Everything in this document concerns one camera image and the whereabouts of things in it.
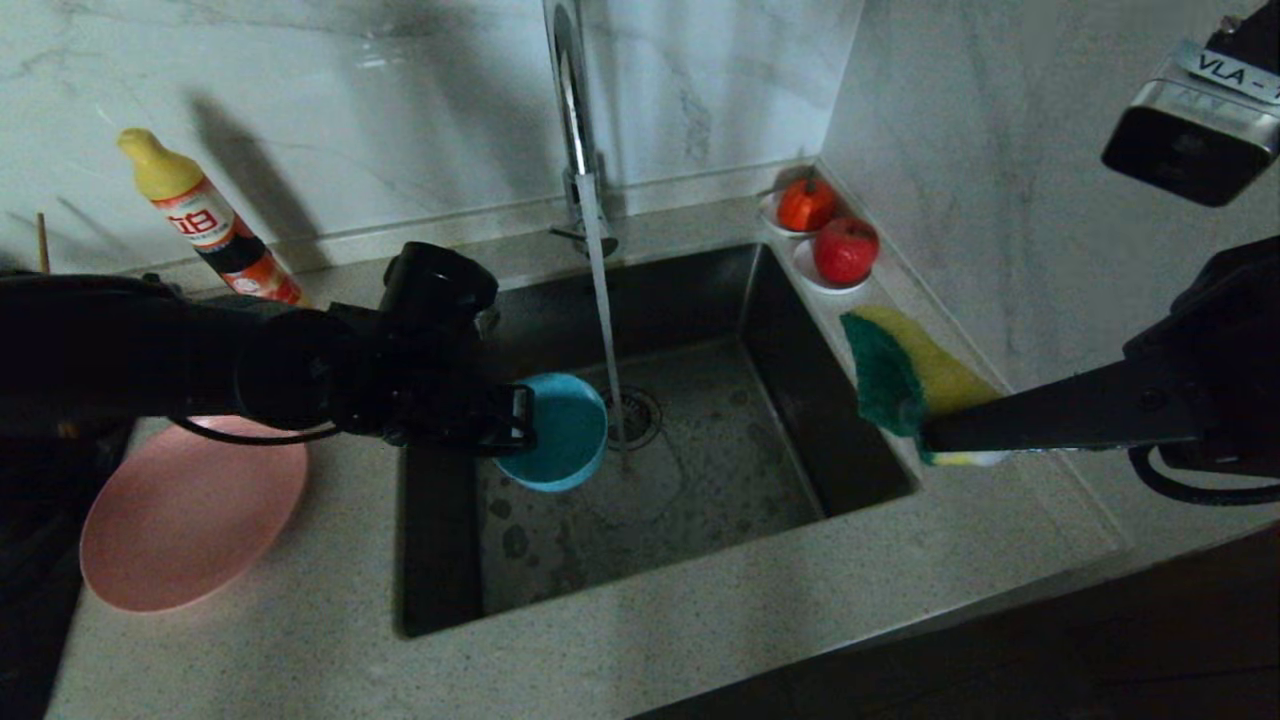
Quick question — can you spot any teal bowl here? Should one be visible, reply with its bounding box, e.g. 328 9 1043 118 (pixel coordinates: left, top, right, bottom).
494 372 610 493

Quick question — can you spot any yellow sponge green backing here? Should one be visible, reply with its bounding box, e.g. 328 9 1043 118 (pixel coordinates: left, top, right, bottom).
839 305 1011 469

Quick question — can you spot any yellow dish soap bottle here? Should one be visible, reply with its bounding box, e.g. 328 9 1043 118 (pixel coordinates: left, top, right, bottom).
117 128 307 307

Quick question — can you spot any stainless steel sink basin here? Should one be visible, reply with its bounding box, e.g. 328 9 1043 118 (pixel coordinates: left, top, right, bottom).
397 243 916 638

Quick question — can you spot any chrome faucet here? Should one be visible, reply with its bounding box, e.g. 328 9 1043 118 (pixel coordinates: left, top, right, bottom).
540 0 621 263

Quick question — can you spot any round metal drain strainer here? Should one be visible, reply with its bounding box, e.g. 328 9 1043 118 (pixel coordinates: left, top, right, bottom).
600 388 663 452

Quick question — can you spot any pink plate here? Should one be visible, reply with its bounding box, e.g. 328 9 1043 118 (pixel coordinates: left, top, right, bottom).
80 415 309 614

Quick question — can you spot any red apple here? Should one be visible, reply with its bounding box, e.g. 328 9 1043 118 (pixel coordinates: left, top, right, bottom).
812 217 881 288

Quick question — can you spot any small white saucer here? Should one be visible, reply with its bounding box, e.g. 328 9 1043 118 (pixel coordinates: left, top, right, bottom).
790 242 871 297
757 192 816 241

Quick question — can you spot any orange-red tomato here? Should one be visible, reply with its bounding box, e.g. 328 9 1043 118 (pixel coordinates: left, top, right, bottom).
777 172 838 235

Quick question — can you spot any black induction cooktop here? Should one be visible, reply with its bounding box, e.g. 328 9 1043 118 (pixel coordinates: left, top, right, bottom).
0 430 131 720

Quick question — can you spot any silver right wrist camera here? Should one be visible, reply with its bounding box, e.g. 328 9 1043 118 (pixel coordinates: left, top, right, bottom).
1100 40 1280 209

